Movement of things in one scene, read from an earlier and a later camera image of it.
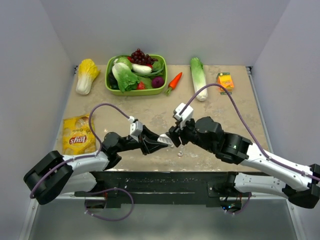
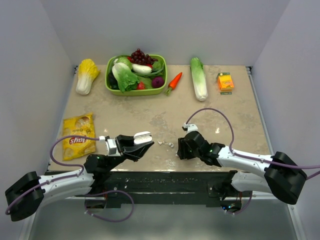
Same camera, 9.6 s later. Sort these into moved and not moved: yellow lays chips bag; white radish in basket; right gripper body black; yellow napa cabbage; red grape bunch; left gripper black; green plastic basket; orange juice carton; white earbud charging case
Moved: left gripper black; white earbud charging case; right gripper body black
Not moved: white radish in basket; red grape bunch; yellow lays chips bag; orange juice carton; green plastic basket; yellow napa cabbage
